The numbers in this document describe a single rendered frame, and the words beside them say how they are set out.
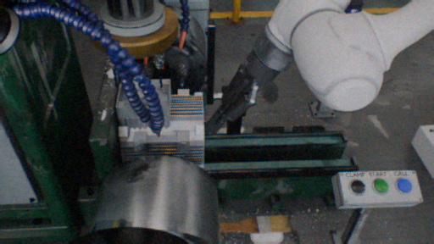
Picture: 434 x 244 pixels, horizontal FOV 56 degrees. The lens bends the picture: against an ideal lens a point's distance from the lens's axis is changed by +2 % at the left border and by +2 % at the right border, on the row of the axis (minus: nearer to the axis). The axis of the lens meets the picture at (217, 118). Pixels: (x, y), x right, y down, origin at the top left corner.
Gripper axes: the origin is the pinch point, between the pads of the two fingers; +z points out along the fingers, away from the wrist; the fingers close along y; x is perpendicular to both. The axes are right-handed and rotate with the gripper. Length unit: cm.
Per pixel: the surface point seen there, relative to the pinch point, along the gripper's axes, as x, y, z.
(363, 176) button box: 28.0, 15.3, -12.8
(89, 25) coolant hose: -34.6, 13.8, -18.6
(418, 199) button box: 38.4, 20.0, -16.3
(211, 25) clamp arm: -7.8, -18.2, -12.3
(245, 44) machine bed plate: 31, -79, 17
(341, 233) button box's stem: 43.5, 13.1, 9.3
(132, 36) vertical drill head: -26.1, 0.3, -11.6
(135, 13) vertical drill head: -27.3, -1.7, -15.2
